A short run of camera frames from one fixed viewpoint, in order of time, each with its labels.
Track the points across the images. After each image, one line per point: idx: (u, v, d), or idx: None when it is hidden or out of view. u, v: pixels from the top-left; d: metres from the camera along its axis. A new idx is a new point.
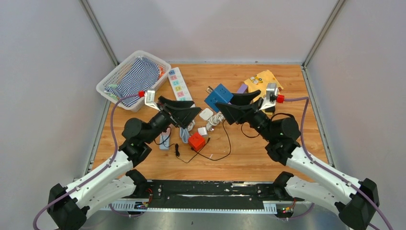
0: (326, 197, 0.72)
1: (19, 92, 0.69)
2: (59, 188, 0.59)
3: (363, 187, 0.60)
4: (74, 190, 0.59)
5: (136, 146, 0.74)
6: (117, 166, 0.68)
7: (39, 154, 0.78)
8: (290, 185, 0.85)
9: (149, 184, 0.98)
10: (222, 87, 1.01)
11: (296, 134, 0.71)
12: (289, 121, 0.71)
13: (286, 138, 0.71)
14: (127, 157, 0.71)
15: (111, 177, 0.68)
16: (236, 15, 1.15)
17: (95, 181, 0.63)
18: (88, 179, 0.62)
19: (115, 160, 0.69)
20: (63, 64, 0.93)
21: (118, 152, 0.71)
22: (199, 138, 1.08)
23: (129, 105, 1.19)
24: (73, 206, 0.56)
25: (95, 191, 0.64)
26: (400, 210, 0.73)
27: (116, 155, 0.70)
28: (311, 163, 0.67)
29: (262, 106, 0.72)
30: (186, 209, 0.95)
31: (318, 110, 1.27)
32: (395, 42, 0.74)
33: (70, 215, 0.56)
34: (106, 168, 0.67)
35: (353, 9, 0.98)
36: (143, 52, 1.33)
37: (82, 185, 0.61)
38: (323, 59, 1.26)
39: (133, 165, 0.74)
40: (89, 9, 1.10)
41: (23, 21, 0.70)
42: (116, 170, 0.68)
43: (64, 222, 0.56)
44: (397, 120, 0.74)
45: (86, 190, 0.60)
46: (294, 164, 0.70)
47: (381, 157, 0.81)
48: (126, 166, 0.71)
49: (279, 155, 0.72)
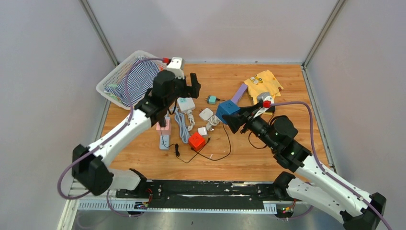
0: (331, 203, 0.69)
1: (20, 92, 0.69)
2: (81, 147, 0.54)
3: (374, 202, 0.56)
4: (98, 149, 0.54)
5: (153, 104, 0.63)
6: (135, 123, 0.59)
7: (40, 154, 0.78)
8: (293, 187, 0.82)
9: (149, 184, 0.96)
10: (231, 102, 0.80)
11: (292, 131, 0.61)
12: (281, 120, 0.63)
13: (284, 138, 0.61)
14: (145, 113, 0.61)
15: (133, 134, 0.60)
16: (236, 15, 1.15)
17: (117, 139, 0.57)
18: (110, 136, 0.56)
19: (133, 116, 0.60)
20: (63, 64, 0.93)
21: (137, 110, 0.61)
22: (199, 138, 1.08)
23: (129, 105, 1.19)
24: (99, 163, 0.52)
25: (120, 150, 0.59)
26: (399, 210, 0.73)
27: (134, 112, 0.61)
28: (323, 174, 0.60)
29: (255, 113, 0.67)
30: (186, 209, 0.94)
31: (318, 110, 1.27)
32: (395, 42, 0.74)
33: (97, 174, 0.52)
34: (125, 127, 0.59)
35: (354, 9, 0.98)
36: (143, 52, 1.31)
37: (105, 143, 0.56)
38: (323, 59, 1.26)
39: (152, 122, 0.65)
40: (89, 9, 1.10)
41: (23, 22, 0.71)
42: (137, 127, 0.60)
43: (92, 180, 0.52)
44: (396, 120, 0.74)
45: (110, 147, 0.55)
46: (303, 172, 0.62)
47: (381, 158, 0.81)
48: (147, 123, 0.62)
49: (288, 159, 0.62)
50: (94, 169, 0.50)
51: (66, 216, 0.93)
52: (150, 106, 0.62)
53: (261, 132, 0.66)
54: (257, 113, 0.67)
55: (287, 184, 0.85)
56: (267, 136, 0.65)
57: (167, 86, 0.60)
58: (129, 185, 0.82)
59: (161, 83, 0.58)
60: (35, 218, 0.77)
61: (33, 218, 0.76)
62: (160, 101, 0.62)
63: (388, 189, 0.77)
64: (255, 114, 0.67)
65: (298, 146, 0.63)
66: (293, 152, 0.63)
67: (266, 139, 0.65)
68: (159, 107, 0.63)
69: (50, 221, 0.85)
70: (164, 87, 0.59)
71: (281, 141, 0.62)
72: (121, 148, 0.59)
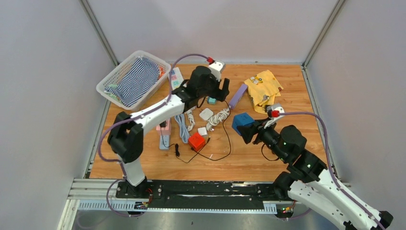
0: (334, 213, 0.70)
1: (20, 93, 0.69)
2: (125, 114, 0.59)
3: (383, 220, 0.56)
4: (140, 117, 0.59)
5: (188, 94, 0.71)
6: (172, 105, 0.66)
7: (40, 154, 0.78)
8: (295, 190, 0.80)
9: (149, 184, 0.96)
10: (246, 113, 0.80)
11: (299, 140, 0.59)
12: (288, 129, 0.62)
13: (293, 148, 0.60)
14: (181, 99, 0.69)
15: (165, 115, 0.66)
16: (236, 15, 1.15)
17: (155, 113, 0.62)
18: (150, 109, 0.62)
19: (170, 98, 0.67)
20: (64, 64, 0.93)
21: (174, 95, 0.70)
22: (199, 138, 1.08)
23: (129, 105, 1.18)
24: (139, 129, 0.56)
25: (153, 125, 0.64)
26: (397, 210, 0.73)
27: (171, 97, 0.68)
28: (338, 189, 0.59)
29: (266, 123, 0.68)
30: (186, 209, 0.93)
31: (318, 110, 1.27)
32: (396, 42, 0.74)
33: (136, 140, 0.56)
34: (163, 105, 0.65)
35: (354, 9, 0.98)
36: (143, 52, 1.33)
37: (145, 114, 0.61)
38: (323, 59, 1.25)
39: (182, 109, 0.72)
40: (89, 9, 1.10)
41: (23, 22, 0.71)
42: (172, 109, 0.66)
43: (129, 144, 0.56)
44: (396, 120, 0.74)
45: (149, 119, 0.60)
46: (316, 186, 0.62)
47: (380, 158, 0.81)
48: (179, 108, 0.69)
49: (301, 171, 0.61)
50: (135, 134, 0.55)
51: (66, 217, 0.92)
52: (186, 95, 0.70)
53: (272, 142, 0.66)
54: (268, 123, 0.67)
55: (289, 187, 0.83)
56: (277, 146, 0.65)
57: (204, 78, 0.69)
58: (133, 179, 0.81)
59: (200, 75, 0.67)
60: (36, 218, 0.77)
61: (33, 218, 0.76)
62: (194, 91, 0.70)
63: (388, 190, 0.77)
64: (265, 124, 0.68)
65: (311, 156, 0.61)
66: (309, 165, 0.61)
67: (277, 150, 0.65)
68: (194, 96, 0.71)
69: (50, 221, 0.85)
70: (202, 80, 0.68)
71: (291, 151, 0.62)
72: (154, 124, 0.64)
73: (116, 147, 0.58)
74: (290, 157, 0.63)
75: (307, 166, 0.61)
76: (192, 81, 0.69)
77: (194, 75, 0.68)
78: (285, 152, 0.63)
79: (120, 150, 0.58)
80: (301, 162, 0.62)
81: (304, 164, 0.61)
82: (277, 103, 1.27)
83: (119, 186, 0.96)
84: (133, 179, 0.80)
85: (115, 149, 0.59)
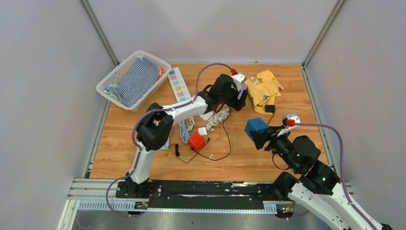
0: (334, 219, 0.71)
1: (19, 93, 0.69)
2: (158, 105, 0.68)
3: None
4: (170, 109, 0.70)
5: (210, 97, 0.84)
6: (197, 104, 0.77)
7: (39, 154, 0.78)
8: (297, 193, 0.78)
9: (150, 184, 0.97)
10: (260, 119, 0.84)
11: (314, 152, 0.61)
12: (301, 140, 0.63)
13: (307, 160, 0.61)
14: (205, 100, 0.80)
15: (190, 112, 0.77)
16: (237, 15, 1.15)
17: (184, 109, 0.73)
18: (180, 105, 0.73)
19: (196, 99, 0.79)
20: (63, 64, 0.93)
21: (198, 96, 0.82)
22: (199, 138, 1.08)
23: (129, 105, 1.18)
24: (169, 119, 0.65)
25: (179, 119, 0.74)
26: (396, 210, 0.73)
27: (197, 97, 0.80)
28: (348, 203, 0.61)
29: (280, 131, 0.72)
30: (186, 209, 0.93)
31: (318, 110, 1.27)
32: (396, 42, 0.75)
33: (165, 129, 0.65)
34: (189, 103, 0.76)
35: (354, 10, 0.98)
36: (143, 52, 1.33)
37: (175, 108, 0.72)
38: (323, 59, 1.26)
39: (204, 109, 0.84)
40: (89, 8, 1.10)
41: (23, 22, 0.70)
42: (197, 107, 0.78)
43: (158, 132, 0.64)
44: (396, 120, 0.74)
45: (178, 113, 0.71)
46: (328, 199, 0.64)
47: (380, 158, 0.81)
48: (202, 109, 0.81)
49: (315, 183, 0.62)
50: (166, 123, 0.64)
51: (66, 217, 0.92)
52: (208, 97, 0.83)
53: (284, 151, 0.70)
54: (281, 132, 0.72)
55: (291, 189, 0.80)
56: (289, 156, 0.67)
57: (226, 85, 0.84)
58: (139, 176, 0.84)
59: (223, 82, 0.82)
60: (36, 218, 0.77)
61: (33, 218, 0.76)
62: (216, 95, 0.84)
63: (388, 190, 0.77)
64: (279, 132, 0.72)
65: (324, 168, 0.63)
66: (324, 178, 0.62)
67: (288, 160, 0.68)
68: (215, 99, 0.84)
69: (50, 221, 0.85)
70: (224, 86, 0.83)
71: (304, 163, 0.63)
72: (179, 119, 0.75)
73: (145, 134, 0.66)
74: (302, 168, 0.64)
75: (322, 179, 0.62)
76: (216, 86, 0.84)
77: (218, 82, 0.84)
78: (296, 164, 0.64)
79: (148, 137, 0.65)
80: (314, 174, 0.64)
81: (319, 176, 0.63)
82: (277, 103, 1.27)
83: (119, 186, 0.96)
84: (139, 176, 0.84)
85: (143, 136, 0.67)
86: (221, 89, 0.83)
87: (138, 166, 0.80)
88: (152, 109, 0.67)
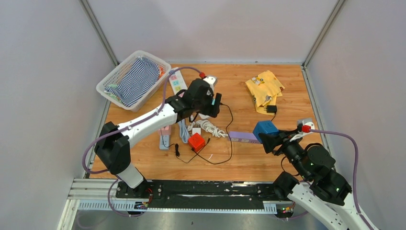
0: (333, 222, 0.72)
1: (20, 92, 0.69)
2: (112, 124, 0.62)
3: None
4: (127, 129, 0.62)
5: (182, 103, 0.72)
6: (163, 115, 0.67)
7: (40, 153, 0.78)
8: (296, 194, 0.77)
9: (149, 184, 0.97)
10: (270, 122, 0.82)
11: (329, 161, 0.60)
12: (316, 149, 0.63)
13: (321, 169, 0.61)
14: (174, 109, 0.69)
15: (156, 126, 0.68)
16: (236, 15, 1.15)
17: (143, 125, 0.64)
18: (138, 121, 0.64)
19: (162, 109, 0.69)
20: (63, 63, 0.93)
21: (164, 105, 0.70)
22: (199, 138, 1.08)
23: (129, 105, 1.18)
24: (124, 142, 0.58)
25: (140, 137, 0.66)
26: (394, 210, 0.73)
27: (164, 107, 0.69)
28: (357, 214, 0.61)
29: (293, 136, 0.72)
30: (186, 209, 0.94)
31: (318, 110, 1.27)
32: (395, 42, 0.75)
33: (120, 153, 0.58)
34: (153, 116, 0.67)
35: (354, 9, 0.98)
36: (143, 52, 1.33)
37: (133, 125, 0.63)
38: (323, 58, 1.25)
39: (176, 119, 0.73)
40: (89, 8, 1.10)
41: (23, 21, 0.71)
42: (163, 119, 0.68)
43: (113, 156, 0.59)
44: (396, 120, 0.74)
45: (136, 131, 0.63)
46: (338, 207, 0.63)
47: (380, 157, 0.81)
48: (171, 117, 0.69)
49: (327, 192, 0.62)
50: (119, 146, 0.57)
51: (66, 217, 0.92)
52: (180, 103, 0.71)
53: (296, 158, 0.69)
54: (295, 137, 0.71)
55: (292, 190, 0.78)
56: (300, 163, 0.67)
57: (202, 90, 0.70)
58: (132, 182, 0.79)
59: (199, 86, 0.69)
60: (36, 218, 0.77)
61: (33, 218, 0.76)
62: (189, 100, 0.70)
63: (387, 190, 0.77)
64: (292, 138, 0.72)
65: (339, 178, 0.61)
66: (338, 188, 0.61)
67: (299, 167, 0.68)
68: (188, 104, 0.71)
69: (50, 221, 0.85)
70: (199, 91, 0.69)
71: (317, 171, 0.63)
72: (142, 135, 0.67)
73: (103, 157, 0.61)
74: (315, 177, 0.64)
75: (336, 189, 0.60)
76: (190, 91, 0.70)
77: (193, 85, 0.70)
78: (308, 171, 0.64)
79: (106, 161, 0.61)
80: (327, 182, 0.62)
81: (332, 186, 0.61)
82: (277, 103, 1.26)
83: (119, 186, 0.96)
84: (129, 181, 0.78)
85: (102, 159, 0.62)
86: (196, 94, 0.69)
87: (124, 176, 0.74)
88: (105, 129, 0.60)
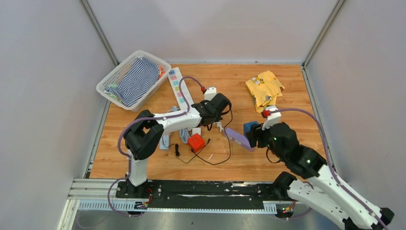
0: (333, 210, 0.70)
1: (20, 91, 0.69)
2: (148, 113, 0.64)
3: (384, 217, 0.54)
4: (161, 119, 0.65)
5: (204, 111, 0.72)
6: (191, 115, 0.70)
7: (39, 153, 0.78)
8: (294, 189, 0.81)
9: (149, 184, 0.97)
10: None
11: (289, 132, 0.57)
12: (278, 124, 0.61)
13: (285, 143, 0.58)
14: (199, 112, 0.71)
15: (183, 124, 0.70)
16: (236, 15, 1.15)
17: (175, 119, 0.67)
18: (172, 115, 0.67)
19: (190, 110, 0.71)
20: (63, 63, 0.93)
21: (193, 108, 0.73)
22: (199, 139, 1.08)
23: (129, 105, 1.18)
24: (160, 128, 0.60)
25: (169, 129, 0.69)
26: (394, 210, 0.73)
27: (192, 109, 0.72)
28: (338, 186, 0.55)
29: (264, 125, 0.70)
30: (186, 209, 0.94)
31: (318, 110, 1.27)
32: (395, 42, 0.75)
33: (153, 138, 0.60)
34: (183, 114, 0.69)
35: (354, 9, 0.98)
36: (143, 52, 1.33)
37: (167, 117, 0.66)
38: (324, 58, 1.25)
39: (197, 123, 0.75)
40: (89, 8, 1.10)
41: (23, 21, 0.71)
42: (190, 119, 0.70)
43: (145, 140, 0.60)
44: (396, 119, 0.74)
45: (169, 123, 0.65)
46: (316, 182, 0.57)
47: (380, 157, 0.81)
48: (196, 121, 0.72)
49: (299, 166, 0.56)
50: (156, 132, 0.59)
51: (66, 216, 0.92)
52: (201, 110, 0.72)
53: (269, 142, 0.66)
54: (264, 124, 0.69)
55: (289, 186, 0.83)
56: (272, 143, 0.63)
57: (224, 104, 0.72)
58: (138, 178, 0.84)
59: (223, 98, 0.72)
60: (37, 218, 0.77)
61: (33, 218, 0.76)
62: (211, 110, 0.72)
63: (387, 190, 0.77)
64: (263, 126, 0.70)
65: (308, 150, 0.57)
66: (309, 160, 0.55)
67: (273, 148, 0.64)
68: (209, 112, 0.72)
69: (50, 221, 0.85)
70: (222, 103, 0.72)
71: (284, 146, 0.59)
72: (170, 129, 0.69)
73: (131, 142, 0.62)
74: (285, 152, 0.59)
75: (307, 161, 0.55)
76: (213, 101, 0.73)
77: (217, 97, 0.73)
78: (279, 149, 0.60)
79: (135, 145, 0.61)
80: (298, 156, 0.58)
81: (302, 158, 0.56)
82: (277, 103, 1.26)
83: (119, 186, 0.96)
84: (135, 179, 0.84)
85: (129, 143, 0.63)
86: (219, 105, 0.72)
87: (135, 174, 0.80)
88: (142, 115, 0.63)
